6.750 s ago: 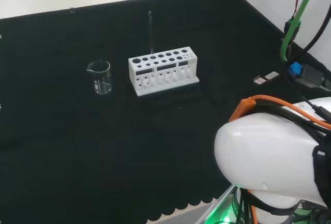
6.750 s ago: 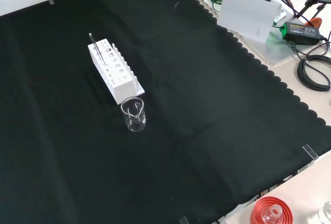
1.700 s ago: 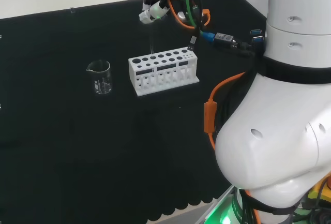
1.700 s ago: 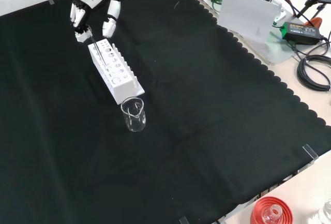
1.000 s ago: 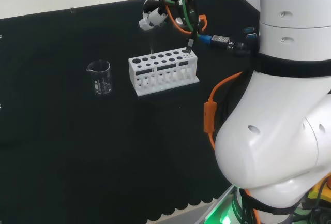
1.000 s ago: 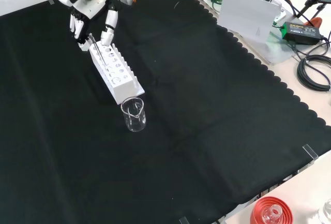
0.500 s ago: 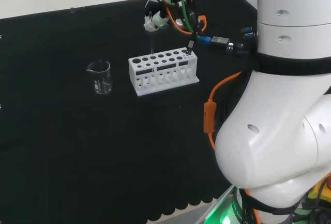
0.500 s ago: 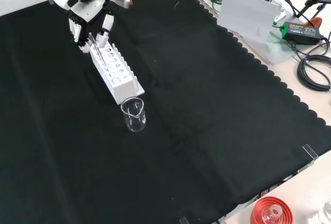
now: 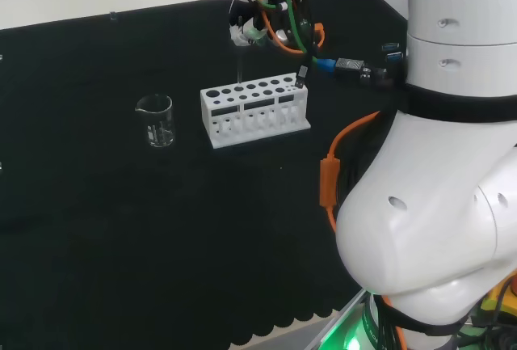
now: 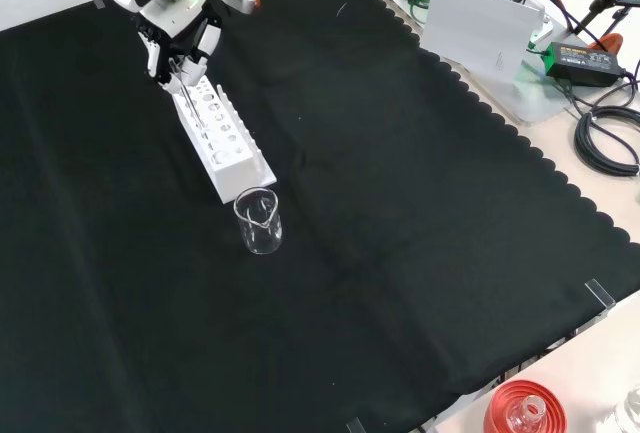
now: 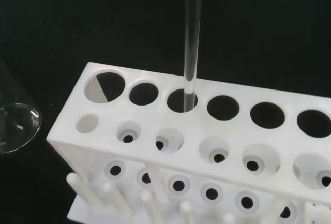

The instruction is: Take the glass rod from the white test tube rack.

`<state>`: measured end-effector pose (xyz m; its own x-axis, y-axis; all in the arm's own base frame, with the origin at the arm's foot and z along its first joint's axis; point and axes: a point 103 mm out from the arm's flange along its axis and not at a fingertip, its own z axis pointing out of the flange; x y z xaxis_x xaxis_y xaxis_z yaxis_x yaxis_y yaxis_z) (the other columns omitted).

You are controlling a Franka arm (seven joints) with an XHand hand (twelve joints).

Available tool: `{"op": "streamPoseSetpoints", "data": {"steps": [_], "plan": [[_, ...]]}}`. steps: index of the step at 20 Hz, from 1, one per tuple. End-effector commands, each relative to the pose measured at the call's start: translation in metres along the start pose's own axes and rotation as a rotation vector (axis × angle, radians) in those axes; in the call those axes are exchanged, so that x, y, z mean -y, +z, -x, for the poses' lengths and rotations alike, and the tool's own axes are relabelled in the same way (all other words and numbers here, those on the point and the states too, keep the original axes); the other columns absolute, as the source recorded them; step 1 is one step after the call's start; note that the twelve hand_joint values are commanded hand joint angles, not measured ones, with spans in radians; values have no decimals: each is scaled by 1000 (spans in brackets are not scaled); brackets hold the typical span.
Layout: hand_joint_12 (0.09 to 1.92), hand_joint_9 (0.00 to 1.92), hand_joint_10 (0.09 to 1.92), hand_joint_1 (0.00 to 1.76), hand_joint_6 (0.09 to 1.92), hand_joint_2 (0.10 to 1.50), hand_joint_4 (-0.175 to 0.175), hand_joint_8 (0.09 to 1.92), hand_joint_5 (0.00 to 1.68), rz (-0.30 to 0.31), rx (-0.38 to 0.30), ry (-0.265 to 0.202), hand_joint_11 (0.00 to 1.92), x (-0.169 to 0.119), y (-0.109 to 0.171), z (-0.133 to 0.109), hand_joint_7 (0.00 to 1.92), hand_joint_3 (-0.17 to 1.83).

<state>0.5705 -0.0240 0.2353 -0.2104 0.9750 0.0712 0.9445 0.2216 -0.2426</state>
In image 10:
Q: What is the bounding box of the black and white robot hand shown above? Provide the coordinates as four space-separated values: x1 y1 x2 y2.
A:
133 0 257 97

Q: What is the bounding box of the clear glass rod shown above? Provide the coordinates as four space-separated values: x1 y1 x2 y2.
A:
168 56 209 140

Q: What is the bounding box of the white test tube rack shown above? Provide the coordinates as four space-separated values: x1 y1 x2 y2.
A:
167 75 279 205

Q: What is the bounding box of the black bench cloth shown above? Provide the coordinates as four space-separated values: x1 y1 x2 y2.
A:
0 0 640 433

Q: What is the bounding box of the clear glass beaker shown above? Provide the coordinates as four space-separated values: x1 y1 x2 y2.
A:
233 186 284 256

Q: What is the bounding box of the pale board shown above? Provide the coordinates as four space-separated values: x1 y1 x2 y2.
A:
421 0 546 85

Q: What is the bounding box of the black power supply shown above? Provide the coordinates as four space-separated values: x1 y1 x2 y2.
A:
544 41 629 88

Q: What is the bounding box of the clear glass flask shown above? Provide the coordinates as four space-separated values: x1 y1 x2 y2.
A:
508 395 547 433

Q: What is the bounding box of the clear glass vessel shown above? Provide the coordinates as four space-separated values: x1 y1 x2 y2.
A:
612 385 640 433

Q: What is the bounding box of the grey metal base plate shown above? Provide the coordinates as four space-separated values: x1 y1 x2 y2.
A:
383 0 594 127

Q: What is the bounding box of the coiled black cable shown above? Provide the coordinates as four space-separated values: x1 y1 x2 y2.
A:
573 105 640 178

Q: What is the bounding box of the red ribbed ring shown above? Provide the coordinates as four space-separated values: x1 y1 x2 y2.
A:
482 379 570 433

